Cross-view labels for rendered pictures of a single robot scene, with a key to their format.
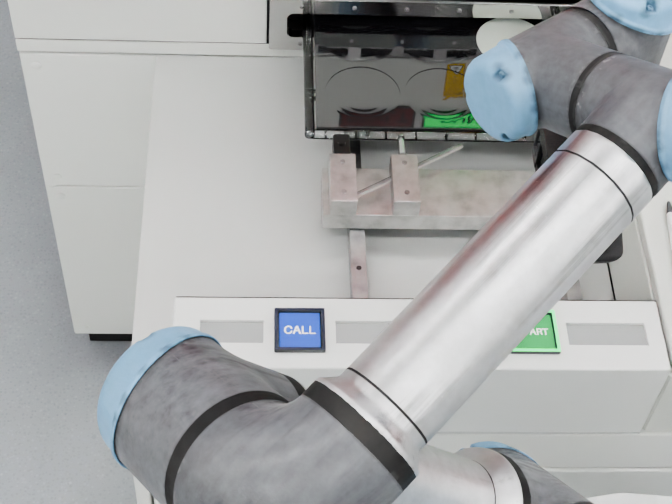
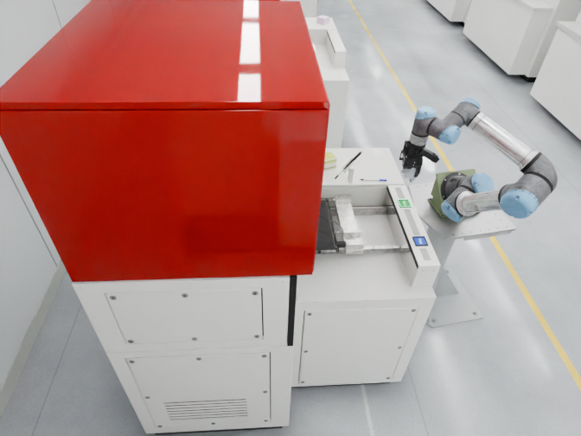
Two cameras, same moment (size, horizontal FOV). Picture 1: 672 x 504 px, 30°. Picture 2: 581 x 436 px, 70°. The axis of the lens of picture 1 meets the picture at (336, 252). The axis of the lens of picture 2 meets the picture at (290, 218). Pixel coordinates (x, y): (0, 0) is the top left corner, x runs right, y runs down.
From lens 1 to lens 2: 190 cm
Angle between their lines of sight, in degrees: 58
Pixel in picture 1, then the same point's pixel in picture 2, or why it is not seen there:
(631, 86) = (467, 108)
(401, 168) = (348, 230)
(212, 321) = (423, 258)
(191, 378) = (531, 182)
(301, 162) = (332, 263)
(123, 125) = not seen: hidden behind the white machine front
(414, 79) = not seen: hidden behind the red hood
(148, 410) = (539, 190)
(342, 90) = (319, 243)
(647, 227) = (367, 183)
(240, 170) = (338, 278)
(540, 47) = (450, 123)
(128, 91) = not seen: hidden behind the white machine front
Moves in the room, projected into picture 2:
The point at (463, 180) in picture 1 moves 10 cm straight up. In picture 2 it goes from (343, 222) to (346, 207)
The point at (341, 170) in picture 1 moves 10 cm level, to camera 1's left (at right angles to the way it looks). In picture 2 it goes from (352, 242) to (354, 259)
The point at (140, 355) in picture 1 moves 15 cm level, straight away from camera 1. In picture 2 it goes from (525, 195) to (488, 200)
